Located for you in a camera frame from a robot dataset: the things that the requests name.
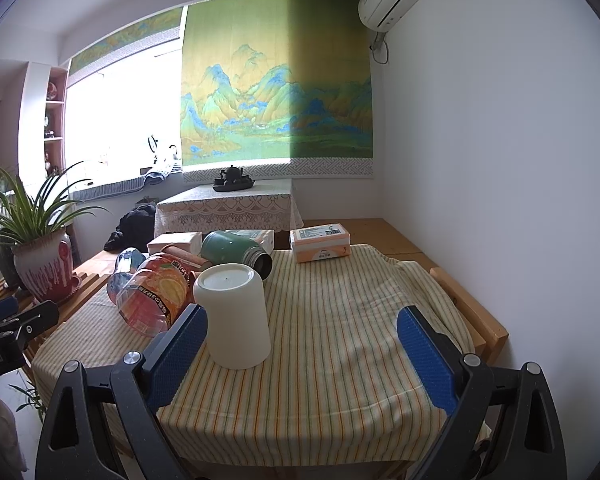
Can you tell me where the orange juice bottle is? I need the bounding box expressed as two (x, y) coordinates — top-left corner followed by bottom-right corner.
(116, 252), (201, 336)

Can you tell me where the blue towel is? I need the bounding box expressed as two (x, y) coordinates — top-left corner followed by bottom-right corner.
(142, 162), (184, 187)

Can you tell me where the wooden table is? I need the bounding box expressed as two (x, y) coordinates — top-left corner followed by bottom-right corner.
(25, 217), (510, 480)

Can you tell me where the lace-covered table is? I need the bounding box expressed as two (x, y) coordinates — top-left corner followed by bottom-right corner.
(154, 180), (305, 237)

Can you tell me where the landscape painting roller blind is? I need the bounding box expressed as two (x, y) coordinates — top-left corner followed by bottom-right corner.
(180, 0), (375, 182)

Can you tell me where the brown cardboard tube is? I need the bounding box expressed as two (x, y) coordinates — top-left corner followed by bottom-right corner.
(161, 244), (214, 272)

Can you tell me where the white tissue box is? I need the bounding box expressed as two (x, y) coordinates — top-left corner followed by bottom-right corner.
(146, 231), (203, 256)

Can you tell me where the orange tissue pack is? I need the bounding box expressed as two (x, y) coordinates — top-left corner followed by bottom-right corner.
(289, 223), (352, 264)

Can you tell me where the pink wall shelf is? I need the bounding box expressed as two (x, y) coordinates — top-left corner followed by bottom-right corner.
(42, 65), (70, 177)

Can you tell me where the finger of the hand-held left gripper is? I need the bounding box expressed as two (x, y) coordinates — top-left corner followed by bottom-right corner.
(0, 296), (21, 328)
(0, 301), (61, 361)

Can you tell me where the black teapot on tray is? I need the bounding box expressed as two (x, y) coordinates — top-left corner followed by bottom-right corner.
(213, 165), (255, 194)

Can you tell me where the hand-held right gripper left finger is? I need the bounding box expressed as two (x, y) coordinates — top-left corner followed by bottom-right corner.
(35, 304), (209, 480)

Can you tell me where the air conditioner cable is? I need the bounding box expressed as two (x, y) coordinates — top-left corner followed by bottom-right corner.
(369, 30), (391, 65)

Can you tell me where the potted spider plant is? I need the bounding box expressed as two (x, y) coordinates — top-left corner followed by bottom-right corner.
(0, 160), (112, 306)

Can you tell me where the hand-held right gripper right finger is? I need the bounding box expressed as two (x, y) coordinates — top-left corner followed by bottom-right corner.
(396, 305), (569, 480)

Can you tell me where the blue windowsill cushion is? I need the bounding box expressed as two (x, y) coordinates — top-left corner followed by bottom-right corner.
(72, 177), (149, 202)

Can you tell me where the white and green tissue pack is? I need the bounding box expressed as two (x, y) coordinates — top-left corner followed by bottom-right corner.
(225, 228), (276, 254)

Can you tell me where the black bag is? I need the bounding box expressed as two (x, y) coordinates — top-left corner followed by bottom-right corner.
(103, 204), (157, 254)

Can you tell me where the green metal tumbler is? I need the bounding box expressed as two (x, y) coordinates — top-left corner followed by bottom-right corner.
(200, 231), (274, 284)

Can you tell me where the white cup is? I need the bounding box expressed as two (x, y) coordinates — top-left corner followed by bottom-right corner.
(193, 262), (272, 370)

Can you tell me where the clear blue water bottle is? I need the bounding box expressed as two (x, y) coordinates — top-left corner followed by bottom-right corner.
(106, 247), (148, 307)

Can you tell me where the narrow landscape roller blind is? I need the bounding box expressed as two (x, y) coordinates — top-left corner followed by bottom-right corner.
(69, 6), (187, 82)

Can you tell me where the striped cloth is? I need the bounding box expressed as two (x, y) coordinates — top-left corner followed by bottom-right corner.
(32, 244), (477, 467)

